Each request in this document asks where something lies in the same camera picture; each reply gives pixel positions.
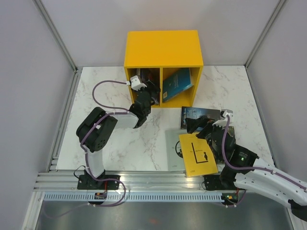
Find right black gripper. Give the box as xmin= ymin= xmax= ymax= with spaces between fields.
xmin=184 ymin=115 xmax=226 ymax=160

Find dark Wuthering Heights book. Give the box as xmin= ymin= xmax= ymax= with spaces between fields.
xmin=180 ymin=106 xmax=221 ymax=129

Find yellow notebook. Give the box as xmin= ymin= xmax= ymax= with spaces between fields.
xmin=179 ymin=133 xmax=218 ymax=177

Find blue 20000 Leagues book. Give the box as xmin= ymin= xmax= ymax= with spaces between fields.
xmin=162 ymin=68 xmax=194 ymax=103

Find clear plastic file folder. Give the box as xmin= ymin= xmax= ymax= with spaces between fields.
xmin=165 ymin=129 xmax=186 ymax=171

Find green Alice Wonderland book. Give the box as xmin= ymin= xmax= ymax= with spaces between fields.
xmin=216 ymin=126 xmax=236 ymax=163

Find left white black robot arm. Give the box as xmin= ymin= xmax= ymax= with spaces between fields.
xmin=76 ymin=83 xmax=160 ymax=189

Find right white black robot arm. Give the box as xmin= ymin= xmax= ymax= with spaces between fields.
xmin=186 ymin=115 xmax=307 ymax=221

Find yellow wooden two-slot shelf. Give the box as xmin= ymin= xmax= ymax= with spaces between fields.
xmin=124 ymin=30 xmax=204 ymax=108

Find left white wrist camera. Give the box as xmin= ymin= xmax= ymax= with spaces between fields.
xmin=127 ymin=75 xmax=147 ymax=91

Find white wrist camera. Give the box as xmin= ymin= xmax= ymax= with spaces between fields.
xmin=127 ymin=75 xmax=147 ymax=91
xmin=213 ymin=109 xmax=234 ymax=127

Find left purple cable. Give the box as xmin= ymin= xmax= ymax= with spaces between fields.
xmin=80 ymin=80 xmax=131 ymax=179

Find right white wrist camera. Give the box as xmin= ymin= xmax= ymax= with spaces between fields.
xmin=213 ymin=109 xmax=234 ymax=127

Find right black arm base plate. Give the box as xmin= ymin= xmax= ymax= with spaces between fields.
xmin=202 ymin=175 xmax=247 ymax=191

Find left aluminium frame post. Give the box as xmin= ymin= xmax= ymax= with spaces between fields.
xmin=33 ymin=0 xmax=80 ymax=72

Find aluminium frame post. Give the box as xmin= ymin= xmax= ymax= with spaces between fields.
xmin=33 ymin=0 xmax=80 ymax=72
xmin=244 ymin=0 xmax=288 ymax=69

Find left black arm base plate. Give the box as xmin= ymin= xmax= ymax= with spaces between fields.
xmin=77 ymin=174 xmax=120 ymax=190

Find aluminium front rail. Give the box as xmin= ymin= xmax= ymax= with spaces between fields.
xmin=33 ymin=170 xmax=295 ymax=192

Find white slotted cable duct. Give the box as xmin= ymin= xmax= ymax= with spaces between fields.
xmin=44 ymin=192 xmax=224 ymax=203

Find right aluminium frame post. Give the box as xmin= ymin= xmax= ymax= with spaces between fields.
xmin=244 ymin=0 xmax=288 ymax=69

